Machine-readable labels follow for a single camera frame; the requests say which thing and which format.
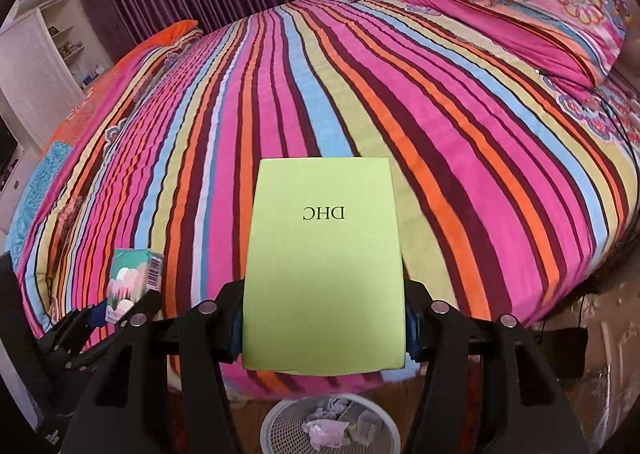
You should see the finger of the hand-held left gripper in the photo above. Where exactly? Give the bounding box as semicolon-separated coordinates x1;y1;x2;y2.
37;304;109;360
65;291;164;375

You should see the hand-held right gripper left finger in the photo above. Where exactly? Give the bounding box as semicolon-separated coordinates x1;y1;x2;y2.
62;279;246;454

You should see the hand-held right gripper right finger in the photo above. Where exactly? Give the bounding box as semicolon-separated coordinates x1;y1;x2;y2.
404;279;588;454

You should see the green forest-print tissue pack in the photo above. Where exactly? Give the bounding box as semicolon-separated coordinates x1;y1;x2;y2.
106;248;166;325

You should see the white mesh wastebasket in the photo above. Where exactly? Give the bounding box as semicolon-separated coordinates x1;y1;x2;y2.
260;393;402;454

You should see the light green cardboard box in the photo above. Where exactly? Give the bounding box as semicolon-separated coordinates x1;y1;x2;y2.
241;158;407;376

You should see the white paper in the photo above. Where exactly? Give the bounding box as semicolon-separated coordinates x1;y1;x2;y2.
301;418;352;451

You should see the small grey carton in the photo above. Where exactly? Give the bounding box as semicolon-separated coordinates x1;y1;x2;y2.
350;409;385;441

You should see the crumpled white tissue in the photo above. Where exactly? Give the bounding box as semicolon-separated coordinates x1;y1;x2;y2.
312;396;352;419

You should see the black power adapter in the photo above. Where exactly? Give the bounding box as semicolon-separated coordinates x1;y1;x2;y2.
542;328;587;379

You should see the black television screen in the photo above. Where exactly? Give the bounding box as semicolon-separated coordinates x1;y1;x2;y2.
0;118;19;175

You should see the beige embossed bed base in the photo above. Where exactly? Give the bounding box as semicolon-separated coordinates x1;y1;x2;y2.
520;269;640;454

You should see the orange floral quilt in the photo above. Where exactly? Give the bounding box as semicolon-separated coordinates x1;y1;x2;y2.
5;20;206;255

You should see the white shelf cabinet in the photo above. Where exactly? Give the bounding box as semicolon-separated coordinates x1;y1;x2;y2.
0;0;117;162

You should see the thin black cable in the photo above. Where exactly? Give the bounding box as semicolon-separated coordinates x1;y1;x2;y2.
597;94;640;162

